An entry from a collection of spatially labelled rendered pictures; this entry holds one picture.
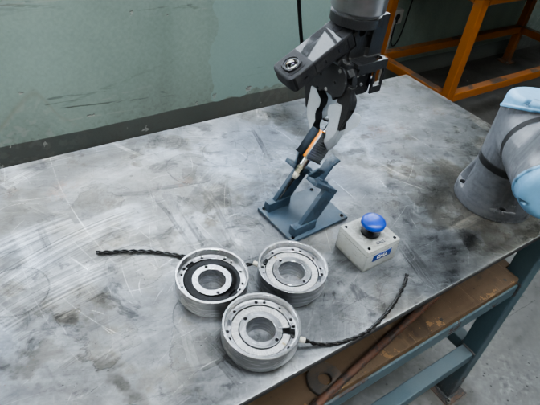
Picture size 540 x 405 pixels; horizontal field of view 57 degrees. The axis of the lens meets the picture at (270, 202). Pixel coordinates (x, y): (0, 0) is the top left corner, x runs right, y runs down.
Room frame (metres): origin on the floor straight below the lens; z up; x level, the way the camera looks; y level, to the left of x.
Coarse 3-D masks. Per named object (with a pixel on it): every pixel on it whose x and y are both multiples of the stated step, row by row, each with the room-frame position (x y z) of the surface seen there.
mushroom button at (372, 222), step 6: (366, 216) 0.61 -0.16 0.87; (372, 216) 0.61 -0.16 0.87; (378, 216) 0.61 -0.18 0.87; (366, 222) 0.60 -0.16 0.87; (372, 222) 0.60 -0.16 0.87; (378, 222) 0.60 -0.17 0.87; (384, 222) 0.60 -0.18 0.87; (366, 228) 0.59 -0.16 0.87; (372, 228) 0.59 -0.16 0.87; (378, 228) 0.59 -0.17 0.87; (384, 228) 0.59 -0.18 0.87
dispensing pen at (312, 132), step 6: (312, 126) 0.68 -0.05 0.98; (312, 132) 0.68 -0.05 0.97; (318, 132) 0.67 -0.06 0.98; (306, 138) 0.67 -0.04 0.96; (312, 138) 0.67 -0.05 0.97; (306, 144) 0.66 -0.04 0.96; (300, 150) 0.66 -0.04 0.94; (300, 162) 0.66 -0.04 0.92; (306, 162) 0.66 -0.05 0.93; (300, 168) 0.66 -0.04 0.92; (294, 174) 0.65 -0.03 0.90; (288, 186) 0.64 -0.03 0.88
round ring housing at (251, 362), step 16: (240, 304) 0.44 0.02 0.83; (256, 304) 0.44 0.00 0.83; (272, 304) 0.44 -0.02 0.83; (288, 304) 0.44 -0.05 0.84; (224, 320) 0.40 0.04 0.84; (256, 320) 0.42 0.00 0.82; (272, 320) 0.42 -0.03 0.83; (288, 320) 0.42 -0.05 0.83; (224, 336) 0.37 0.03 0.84; (240, 336) 0.39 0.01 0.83; (272, 336) 0.41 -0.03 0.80; (240, 352) 0.35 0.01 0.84; (288, 352) 0.36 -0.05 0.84; (256, 368) 0.35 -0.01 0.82; (272, 368) 0.35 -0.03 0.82
